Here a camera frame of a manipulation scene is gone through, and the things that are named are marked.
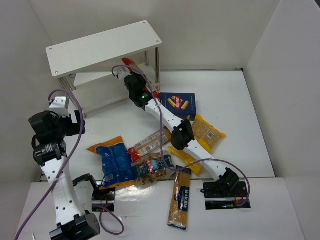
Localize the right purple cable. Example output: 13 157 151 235
111 65 251 206

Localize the yellow macaroni bag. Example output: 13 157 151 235
167 114 227 165

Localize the La Sicilia spaghetti bag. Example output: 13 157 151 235
167 165 192 231

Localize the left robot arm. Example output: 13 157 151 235
29 110 101 240

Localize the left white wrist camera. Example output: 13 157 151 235
48 96 70 118

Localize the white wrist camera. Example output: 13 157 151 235
116 68 131 81
48 96 70 118

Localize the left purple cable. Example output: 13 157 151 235
14 89 125 240

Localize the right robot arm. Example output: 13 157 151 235
117 72 240 196

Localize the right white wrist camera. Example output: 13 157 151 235
116 68 131 81

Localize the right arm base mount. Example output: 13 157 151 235
200 181 251 211

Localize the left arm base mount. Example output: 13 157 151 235
91 187 116 212

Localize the purple cable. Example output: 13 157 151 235
14 89 125 240
111 65 251 206

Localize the clear blue fusilli bag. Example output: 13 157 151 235
132 150 174 186

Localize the white two-tier shelf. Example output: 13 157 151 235
46 20 162 116

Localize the blue Barilla rigatoni box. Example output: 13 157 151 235
160 92 197 121

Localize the blue orange pasta bag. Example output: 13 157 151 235
87 136 136 190

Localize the red clear spaghetti bag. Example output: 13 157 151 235
128 127 172 163

